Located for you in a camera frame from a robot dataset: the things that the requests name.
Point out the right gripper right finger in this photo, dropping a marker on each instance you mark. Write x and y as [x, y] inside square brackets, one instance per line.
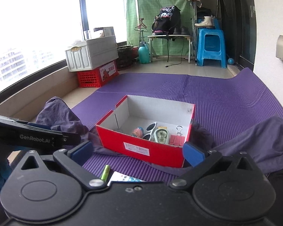
[202, 163]

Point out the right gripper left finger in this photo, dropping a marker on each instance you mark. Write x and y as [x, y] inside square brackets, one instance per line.
[72, 161]

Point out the green battery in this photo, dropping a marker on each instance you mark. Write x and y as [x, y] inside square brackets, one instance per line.
[105, 173]

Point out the white blue cream tube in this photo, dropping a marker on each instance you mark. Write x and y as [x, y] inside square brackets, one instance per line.
[119, 177]

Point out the pink binder clip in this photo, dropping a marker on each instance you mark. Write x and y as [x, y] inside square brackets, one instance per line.
[178, 138]

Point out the red cardboard shoe box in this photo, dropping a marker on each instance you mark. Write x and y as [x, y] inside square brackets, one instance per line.
[133, 111]

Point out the white sunglasses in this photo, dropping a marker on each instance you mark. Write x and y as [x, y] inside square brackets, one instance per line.
[149, 132]

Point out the purple yoga mat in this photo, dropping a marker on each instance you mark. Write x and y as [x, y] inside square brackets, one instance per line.
[224, 107]

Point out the pink pig toy figure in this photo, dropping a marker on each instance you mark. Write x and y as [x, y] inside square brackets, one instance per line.
[138, 132]

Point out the purple trousers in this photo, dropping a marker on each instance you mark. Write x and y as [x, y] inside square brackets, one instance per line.
[263, 142]

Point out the red plastic crate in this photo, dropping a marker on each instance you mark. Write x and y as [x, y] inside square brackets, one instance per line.
[97, 77]

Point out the blue small ball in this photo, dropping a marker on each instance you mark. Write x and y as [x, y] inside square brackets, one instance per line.
[231, 61]

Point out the white folding storage crate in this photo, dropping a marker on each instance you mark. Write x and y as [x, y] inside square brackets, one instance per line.
[91, 54]

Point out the blue plastic stool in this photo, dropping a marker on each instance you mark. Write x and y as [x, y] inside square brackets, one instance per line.
[211, 45]

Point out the black flower pot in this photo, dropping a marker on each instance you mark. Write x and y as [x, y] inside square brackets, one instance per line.
[124, 59]

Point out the teal watering sprayer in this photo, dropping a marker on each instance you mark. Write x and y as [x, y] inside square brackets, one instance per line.
[144, 53]

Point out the black shoes pair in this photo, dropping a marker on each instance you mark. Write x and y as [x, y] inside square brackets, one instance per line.
[181, 31]

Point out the cardboard box on crate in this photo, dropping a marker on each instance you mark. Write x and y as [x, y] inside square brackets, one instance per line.
[104, 31]

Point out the white boot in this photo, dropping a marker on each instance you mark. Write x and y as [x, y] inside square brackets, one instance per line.
[207, 23]

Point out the black backpack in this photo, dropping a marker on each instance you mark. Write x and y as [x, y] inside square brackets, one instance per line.
[168, 22]

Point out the green curtain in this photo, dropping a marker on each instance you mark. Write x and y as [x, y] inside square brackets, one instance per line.
[148, 10]

